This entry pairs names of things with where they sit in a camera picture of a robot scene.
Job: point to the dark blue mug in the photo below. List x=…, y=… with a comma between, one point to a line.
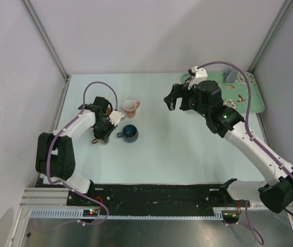
x=129, y=133

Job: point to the pink mug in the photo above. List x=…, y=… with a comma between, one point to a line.
x=130, y=107

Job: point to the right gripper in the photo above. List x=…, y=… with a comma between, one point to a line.
x=179, y=91

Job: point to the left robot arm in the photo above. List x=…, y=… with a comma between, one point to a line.
x=55, y=156

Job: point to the beige round mug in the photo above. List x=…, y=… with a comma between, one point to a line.
x=108, y=110

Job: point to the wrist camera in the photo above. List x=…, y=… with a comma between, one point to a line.
x=115, y=117
x=198, y=75

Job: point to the brown mug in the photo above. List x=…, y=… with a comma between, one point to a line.
x=96, y=141

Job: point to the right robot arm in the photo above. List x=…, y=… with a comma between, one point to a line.
x=276, y=191

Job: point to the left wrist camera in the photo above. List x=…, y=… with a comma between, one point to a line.
x=115, y=117

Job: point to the aluminium frame rail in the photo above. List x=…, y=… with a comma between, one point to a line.
x=46, y=198

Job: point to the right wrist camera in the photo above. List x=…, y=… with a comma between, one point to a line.
x=198, y=75

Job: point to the green floral tray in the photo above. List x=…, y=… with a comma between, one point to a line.
x=235, y=95

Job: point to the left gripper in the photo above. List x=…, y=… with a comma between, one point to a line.
x=104, y=136

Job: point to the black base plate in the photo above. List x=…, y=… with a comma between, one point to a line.
x=142, y=209

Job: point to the grey-blue mug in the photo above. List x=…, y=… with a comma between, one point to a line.
x=231, y=75

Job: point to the grey cable duct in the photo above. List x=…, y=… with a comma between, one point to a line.
x=57, y=213

